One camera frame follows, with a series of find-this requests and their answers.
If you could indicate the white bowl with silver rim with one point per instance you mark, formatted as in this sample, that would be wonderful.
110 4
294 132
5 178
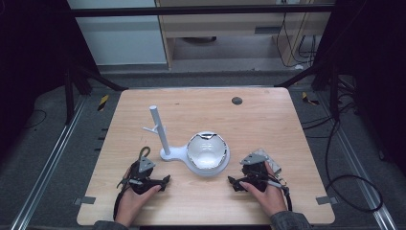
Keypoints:
207 152

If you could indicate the black curtain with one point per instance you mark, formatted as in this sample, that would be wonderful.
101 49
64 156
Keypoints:
32 64
376 70

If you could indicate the white cabinet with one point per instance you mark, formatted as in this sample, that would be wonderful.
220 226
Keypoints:
121 35

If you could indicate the grey round table grommet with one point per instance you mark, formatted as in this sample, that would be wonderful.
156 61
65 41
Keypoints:
236 101

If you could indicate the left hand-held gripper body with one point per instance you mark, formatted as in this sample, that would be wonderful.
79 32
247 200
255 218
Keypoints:
142 180

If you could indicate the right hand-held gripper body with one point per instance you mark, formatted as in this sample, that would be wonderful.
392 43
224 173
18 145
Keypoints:
255 172

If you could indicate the black metal stand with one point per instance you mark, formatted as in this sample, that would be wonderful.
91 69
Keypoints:
72 96
332 86

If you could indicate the aluminium floor rail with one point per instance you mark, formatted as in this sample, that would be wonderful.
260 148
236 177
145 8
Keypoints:
48 163
357 163

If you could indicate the person's right hand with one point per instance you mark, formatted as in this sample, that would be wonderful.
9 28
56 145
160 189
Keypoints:
271 198

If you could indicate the grey metal table bracket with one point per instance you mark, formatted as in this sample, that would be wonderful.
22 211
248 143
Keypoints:
85 200
326 200

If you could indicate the black horizontal bar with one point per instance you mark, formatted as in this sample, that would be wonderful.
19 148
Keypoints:
198 10

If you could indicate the person's left hand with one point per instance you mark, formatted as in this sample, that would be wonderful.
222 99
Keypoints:
130 206

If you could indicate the yellow black floor tape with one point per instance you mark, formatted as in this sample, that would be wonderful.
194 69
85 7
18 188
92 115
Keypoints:
103 102
309 99

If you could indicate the white stand with pole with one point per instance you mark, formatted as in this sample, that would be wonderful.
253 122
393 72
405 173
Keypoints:
161 134

